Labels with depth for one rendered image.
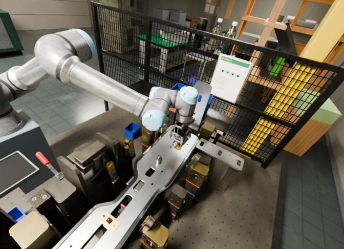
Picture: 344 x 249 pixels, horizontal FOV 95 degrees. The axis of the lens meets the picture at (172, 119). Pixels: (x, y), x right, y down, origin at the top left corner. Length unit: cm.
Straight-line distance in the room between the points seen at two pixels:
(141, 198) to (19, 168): 46
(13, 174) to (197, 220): 90
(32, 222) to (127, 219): 30
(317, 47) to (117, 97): 105
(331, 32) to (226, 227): 118
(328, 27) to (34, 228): 148
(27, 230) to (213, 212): 89
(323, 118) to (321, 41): 190
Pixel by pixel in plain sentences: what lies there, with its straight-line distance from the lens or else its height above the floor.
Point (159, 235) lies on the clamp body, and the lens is 70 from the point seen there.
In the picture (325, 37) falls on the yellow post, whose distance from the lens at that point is 120.
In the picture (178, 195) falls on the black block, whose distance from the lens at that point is 82.
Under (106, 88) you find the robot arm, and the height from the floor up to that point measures 145.
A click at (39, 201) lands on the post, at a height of 110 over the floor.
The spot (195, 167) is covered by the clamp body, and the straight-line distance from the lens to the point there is 85.
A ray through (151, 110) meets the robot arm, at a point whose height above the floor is 141.
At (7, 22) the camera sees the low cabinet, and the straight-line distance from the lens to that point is 534.
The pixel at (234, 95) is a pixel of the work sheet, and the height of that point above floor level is 121.
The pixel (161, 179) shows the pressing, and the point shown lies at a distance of 83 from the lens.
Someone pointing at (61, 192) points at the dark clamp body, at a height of 108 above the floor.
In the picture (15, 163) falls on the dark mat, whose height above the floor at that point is 116.
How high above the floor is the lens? 172
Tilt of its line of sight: 38 degrees down
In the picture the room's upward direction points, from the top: 11 degrees clockwise
